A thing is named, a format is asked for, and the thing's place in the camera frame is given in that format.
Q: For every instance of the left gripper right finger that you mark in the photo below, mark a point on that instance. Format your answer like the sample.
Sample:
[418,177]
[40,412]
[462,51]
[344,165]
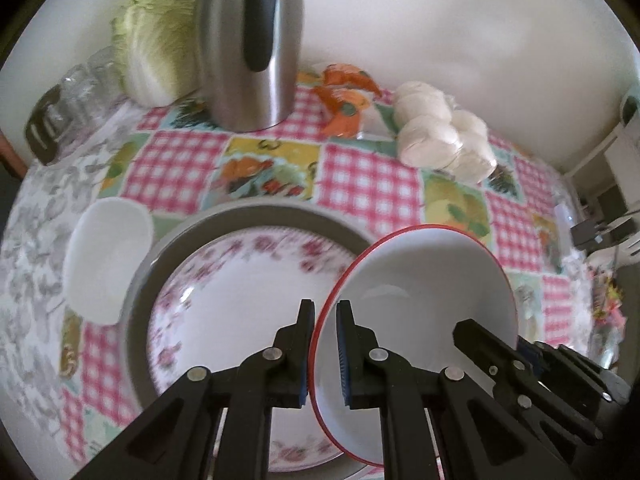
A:
[364,380]

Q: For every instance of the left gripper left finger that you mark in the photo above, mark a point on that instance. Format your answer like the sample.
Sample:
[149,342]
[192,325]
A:
[289,388]

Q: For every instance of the floral rim round plate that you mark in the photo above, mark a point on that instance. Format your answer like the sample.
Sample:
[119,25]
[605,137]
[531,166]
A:
[227,300]

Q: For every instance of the red rim strawberry bowl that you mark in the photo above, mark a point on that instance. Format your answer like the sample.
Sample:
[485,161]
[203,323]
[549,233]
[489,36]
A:
[411,288]

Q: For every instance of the stainless steel round pan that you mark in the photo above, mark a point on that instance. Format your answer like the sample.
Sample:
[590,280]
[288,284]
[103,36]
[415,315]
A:
[219,425]

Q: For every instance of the small white bowl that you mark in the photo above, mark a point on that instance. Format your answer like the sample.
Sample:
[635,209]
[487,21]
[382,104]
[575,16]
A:
[109,242]

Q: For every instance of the colourful candy packets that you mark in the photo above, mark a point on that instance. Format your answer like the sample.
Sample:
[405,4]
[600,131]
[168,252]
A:
[608,320]

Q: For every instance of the black power adapter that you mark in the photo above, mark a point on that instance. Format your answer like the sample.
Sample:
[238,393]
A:
[588,235]

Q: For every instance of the checkered fruit tablecloth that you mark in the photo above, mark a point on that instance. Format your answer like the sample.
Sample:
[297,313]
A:
[177,163]

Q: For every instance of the bag of steamed buns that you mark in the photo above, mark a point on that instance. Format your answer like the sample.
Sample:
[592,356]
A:
[435,134]

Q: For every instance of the grey floral cloth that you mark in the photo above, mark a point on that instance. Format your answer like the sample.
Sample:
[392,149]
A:
[49,204]

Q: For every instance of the orange snack packet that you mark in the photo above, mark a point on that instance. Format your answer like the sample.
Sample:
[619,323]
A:
[350,100]

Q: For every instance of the clear glass jars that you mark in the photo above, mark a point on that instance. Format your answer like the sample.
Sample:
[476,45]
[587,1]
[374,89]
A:
[70,113]

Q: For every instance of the stainless steel thermos jug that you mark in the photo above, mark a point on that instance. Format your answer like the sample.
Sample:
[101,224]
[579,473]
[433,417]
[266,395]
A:
[248,55]

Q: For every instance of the napa cabbage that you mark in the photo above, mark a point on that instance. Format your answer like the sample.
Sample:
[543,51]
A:
[154,50]

